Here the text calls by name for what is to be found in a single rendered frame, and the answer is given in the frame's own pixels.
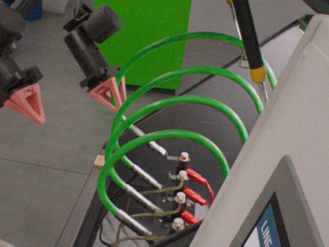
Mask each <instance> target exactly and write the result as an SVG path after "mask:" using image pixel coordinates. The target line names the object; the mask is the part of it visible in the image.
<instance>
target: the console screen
mask: <svg viewBox="0 0 329 247"><path fill-rule="evenodd" d="M229 247H324V244H323V241H322V240H321V236H320V234H319V231H318V229H317V226H316V223H315V220H314V218H313V215H312V212H311V210H310V207H309V204H308V202H307V200H306V197H305V194H304V192H303V189H302V186H301V182H300V180H299V178H298V175H297V173H296V171H295V168H294V165H293V162H292V160H291V157H290V156H289V155H284V156H283V157H282V158H281V160H280V161H279V163H278V164H277V167H276V168H275V170H274V171H273V173H272V175H271V177H270V178H269V180H268V182H267V183H266V184H265V186H264V188H263V189H262V191H261V193H260V194H259V197H258V199H257V200H256V202H255V204H254V205H253V207H252V208H251V210H250V211H249V213H248V215H247V217H246V218H245V220H244V222H243V223H242V225H241V226H240V228H239V230H238V232H237V233H236V235H235V236H234V238H233V240H232V241H231V243H230V244H229Z"/></svg>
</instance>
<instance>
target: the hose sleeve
mask: <svg viewBox="0 0 329 247"><path fill-rule="evenodd" d="M130 132H132V134H134V135H135V136H136V137H140V136H143V135H145V133H144V132H143V131H141V130H139V129H138V128H137V127H136V126H134V128H133V129H132V130H130ZM146 145H147V146H148V148H150V149H151V150H152V151H153V152H158V151H159V150H160V146H158V145H157V144H156V143H155V142H154V141H151V142H149V143H146Z"/></svg>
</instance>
